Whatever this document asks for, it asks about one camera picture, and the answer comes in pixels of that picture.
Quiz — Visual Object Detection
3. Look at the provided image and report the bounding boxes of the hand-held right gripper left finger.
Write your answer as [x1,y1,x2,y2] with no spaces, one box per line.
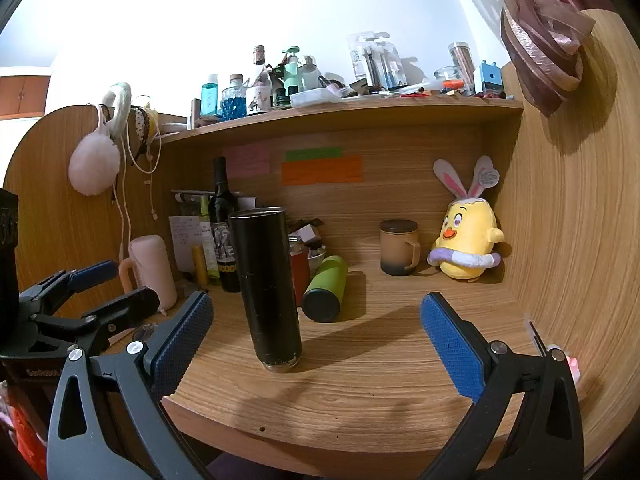
[46,290,216,480]

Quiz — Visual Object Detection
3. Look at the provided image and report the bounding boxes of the green pump bottle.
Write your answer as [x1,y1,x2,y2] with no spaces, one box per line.
[280,45,301,97]

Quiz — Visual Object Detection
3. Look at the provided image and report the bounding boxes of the blue patterned glass bottle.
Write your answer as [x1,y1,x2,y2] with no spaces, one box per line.
[220,74,247,121]

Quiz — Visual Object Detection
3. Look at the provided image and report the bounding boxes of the orange sticky note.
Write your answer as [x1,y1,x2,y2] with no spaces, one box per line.
[281,155,363,185]

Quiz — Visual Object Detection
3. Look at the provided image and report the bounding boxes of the pink mug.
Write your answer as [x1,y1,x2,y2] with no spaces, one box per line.
[118,234,179,312]

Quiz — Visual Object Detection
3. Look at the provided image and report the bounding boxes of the white paper note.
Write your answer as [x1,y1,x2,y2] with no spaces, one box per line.
[168,215,202,274]

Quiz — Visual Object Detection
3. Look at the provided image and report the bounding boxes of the white cable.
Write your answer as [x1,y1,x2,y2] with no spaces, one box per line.
[111,110,163,261]

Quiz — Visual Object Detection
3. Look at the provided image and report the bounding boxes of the pink sticky note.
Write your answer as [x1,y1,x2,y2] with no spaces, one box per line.
[223,143,272,179]

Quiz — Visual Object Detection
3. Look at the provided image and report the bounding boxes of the green sticky note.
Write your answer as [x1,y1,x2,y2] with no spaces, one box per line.
[285,146,344,162]

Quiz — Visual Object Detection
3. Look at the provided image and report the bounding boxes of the small pink object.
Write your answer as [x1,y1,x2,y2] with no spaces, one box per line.
[547,344,582,387]

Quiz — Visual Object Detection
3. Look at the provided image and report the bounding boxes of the yellow tube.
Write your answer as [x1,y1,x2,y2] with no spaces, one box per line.
[192,245,209,286]

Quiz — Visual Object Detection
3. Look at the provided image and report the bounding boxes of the corked bottle with white label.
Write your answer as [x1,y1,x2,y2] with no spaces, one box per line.
[246,45,272,115]

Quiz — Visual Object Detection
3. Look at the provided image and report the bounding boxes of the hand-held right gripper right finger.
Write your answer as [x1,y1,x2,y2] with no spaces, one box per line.
[419,291,586,480]

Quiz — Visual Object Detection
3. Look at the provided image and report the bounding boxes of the clear jar of pencils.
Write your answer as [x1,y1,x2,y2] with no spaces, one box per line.
[448,41,476,97]

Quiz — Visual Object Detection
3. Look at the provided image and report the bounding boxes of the tall black tumbler cup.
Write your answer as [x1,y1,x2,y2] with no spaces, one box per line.
[228,206,303,373]

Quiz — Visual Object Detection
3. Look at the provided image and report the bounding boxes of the white plastic tray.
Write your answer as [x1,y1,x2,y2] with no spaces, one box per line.
[289,86,356,109]

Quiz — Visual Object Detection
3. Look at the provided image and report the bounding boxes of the round glass jar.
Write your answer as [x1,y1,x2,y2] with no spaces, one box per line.
[433,66,463,92]

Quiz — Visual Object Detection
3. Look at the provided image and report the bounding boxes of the wooden desk hutch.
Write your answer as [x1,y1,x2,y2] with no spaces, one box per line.
[2,7,640,478]

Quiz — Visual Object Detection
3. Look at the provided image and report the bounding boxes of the white fluffy earmuffs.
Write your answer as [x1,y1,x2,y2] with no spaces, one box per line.
[68,81,133,194]

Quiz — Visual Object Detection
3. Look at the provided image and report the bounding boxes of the brown wooden cabinet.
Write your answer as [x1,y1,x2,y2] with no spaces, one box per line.
[0,75,52,122]

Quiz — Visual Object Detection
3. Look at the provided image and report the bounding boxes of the pink curtain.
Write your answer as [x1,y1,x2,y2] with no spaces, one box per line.
[419,0,597,119]

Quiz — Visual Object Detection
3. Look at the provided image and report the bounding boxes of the brown mug with lid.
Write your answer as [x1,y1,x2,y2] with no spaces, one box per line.
[378,219,422,277]

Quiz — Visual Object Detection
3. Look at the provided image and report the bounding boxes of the green bottle with black cap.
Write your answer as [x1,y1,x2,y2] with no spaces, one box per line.
[301,255,349,323]

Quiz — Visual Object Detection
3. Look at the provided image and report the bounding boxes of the teal liquid bottle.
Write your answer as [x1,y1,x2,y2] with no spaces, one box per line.
[201,73,221,118]

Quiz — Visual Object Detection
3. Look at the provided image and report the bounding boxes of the yellow headband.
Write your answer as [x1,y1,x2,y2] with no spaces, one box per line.
[131,95,163,158]

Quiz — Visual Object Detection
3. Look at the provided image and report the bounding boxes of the red cloth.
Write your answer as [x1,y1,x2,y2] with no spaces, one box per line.
[5,397,51,478]

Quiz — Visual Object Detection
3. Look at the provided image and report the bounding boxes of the yellow chick plush toy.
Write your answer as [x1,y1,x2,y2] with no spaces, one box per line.
[426,155,506,282]

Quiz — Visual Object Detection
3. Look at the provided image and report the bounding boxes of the blue box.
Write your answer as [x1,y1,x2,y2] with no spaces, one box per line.
[479,60,503,96]

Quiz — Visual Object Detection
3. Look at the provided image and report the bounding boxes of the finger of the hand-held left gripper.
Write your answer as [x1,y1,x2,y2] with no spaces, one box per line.
[19,260,120,318]
[27,286,161,357]

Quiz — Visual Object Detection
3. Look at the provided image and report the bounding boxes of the red can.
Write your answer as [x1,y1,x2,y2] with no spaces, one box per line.
[288,249,312,307]

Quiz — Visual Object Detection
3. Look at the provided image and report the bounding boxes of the dark wine bottle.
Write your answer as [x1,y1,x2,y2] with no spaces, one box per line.
[207,156,244,293]

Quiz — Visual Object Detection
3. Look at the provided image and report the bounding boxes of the clear blister pack of pens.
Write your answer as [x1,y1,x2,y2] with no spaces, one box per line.
[347,31,407,92]

